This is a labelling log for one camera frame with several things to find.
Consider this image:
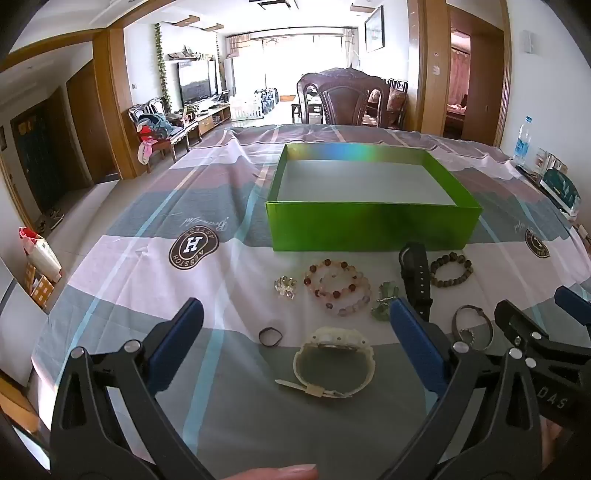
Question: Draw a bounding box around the framed wall picture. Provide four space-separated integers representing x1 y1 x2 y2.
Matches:
364 6 385 52

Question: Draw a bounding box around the flat screen television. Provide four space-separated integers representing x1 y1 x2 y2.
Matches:
178 60 220 108

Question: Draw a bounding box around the carved wooden chair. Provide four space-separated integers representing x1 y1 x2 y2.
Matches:
297 67 393 127

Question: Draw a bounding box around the wooden armchair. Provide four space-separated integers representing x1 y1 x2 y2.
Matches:
127 98 191 162

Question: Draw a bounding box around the green cardboard box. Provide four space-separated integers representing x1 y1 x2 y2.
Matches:
265 143 483 252

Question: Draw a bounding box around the green and white carton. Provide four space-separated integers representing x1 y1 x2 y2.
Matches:
540 167 581 217

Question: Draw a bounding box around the wooden television cabinet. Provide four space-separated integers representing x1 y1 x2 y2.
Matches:
185 102 232 134

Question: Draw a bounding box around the red bead bracelet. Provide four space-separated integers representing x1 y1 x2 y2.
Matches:
303 259 371 301

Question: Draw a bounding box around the wooden sofa chair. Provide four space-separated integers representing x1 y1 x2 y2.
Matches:
365 78 409 130

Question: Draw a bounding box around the brown cardboard box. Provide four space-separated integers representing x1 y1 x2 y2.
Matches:
25 263 58 310

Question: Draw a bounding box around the black wristwatch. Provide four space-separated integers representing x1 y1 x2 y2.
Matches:
398 241 435 322

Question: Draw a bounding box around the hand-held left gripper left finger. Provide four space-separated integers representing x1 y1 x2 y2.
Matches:
50 298 218 480

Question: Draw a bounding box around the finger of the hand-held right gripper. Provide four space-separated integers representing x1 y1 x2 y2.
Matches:
494 300 591 366
555 285 591 342

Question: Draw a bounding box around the person's left hand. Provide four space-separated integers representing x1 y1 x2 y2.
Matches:
217 464 319 480

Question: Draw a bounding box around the pale pink bead bracelet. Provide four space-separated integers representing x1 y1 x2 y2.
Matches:
318 276 371 318

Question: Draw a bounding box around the plastic water bottle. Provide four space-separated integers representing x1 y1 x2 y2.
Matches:
512 115 534 168

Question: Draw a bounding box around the green vine garland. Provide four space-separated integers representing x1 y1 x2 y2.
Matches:
154 23 172 114

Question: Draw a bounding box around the clear crystal bracelet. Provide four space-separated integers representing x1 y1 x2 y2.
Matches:
274 275 297 301

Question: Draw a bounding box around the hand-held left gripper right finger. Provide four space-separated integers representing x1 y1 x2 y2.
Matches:
389 298 543 480

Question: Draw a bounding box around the green jade bracelet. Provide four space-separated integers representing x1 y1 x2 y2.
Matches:
370 281 400 324

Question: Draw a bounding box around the white plastic wristwatch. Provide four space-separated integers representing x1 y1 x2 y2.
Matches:
274 327 376 398

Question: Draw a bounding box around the red and white shopping bag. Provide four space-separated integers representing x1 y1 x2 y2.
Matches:
18 226 63 283

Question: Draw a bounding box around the brown bead bracelet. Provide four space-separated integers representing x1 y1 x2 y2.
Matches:
429 253 475 288

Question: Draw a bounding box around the pile of clothes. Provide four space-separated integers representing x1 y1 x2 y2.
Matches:
136 113 171 164

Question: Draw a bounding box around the dark entrance door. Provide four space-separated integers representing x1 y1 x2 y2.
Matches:
10 88 61 213

